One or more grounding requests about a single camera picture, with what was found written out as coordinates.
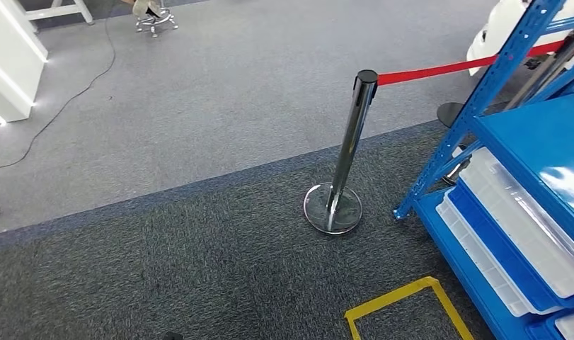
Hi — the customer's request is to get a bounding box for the blue metal shelf rack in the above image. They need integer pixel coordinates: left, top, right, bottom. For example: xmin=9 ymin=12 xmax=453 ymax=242
xmin=393 ymin=0 xmax=574 ymax=340

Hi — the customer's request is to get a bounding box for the chrome stanchion with round base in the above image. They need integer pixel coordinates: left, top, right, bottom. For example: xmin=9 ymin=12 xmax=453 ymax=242
xmin=303 ymin=69 xmax=380 ymax=236

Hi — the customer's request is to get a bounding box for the red barrier belt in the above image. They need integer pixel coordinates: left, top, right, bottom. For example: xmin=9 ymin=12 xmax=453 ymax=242
xmin=377 ymin=40 xmax=574 ymax=87

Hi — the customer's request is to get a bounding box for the chrome star chair base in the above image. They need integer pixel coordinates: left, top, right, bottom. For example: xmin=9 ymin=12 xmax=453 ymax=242
xmin=134 ymin=0 xmax=179 ymax=39

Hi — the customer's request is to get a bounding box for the white plastic bin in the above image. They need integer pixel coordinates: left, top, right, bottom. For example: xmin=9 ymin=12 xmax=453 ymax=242
xmin=457 ymin=147 xmax=574 ymax=300
xmin=553 ymin=305 xmax=574 ymax=340
xmin=435 ymin=187 xmax=563 ymax=319

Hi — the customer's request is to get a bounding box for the person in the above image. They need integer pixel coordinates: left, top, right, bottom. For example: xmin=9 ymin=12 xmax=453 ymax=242
xmin=120 ymin=0 xmax=165 ymax=19

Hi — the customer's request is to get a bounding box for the blue plastic bin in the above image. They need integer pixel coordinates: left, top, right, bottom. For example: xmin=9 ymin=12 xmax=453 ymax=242
xmin=443 ymin=179 xmax=574 ymax=314
xmin=524 ymin=319 xmax=570 ymax=340

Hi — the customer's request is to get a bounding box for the white car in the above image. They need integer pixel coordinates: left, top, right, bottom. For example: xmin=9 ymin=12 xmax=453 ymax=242
xmin=465 ymin=0 xmax=574 ymax=77

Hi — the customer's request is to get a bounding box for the white lit display counter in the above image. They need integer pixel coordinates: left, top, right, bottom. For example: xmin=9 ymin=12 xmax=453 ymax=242
xmin=0 ymin=0 xmax=50 ymax=128

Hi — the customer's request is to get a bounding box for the long black power cable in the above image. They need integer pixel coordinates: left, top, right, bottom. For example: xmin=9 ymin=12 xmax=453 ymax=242
xmin=0 ymin=4 xmax=118 ymax=176

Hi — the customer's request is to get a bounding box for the dark stanchion post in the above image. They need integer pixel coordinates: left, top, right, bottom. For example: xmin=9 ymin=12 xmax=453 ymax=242
xmin=436 ymin=27 xmax=574 ymax=129

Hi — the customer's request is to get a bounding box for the white frame leg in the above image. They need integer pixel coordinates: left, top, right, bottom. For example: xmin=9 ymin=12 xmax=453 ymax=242
xmin=21 ymin=0 xmax=96 ymax=27

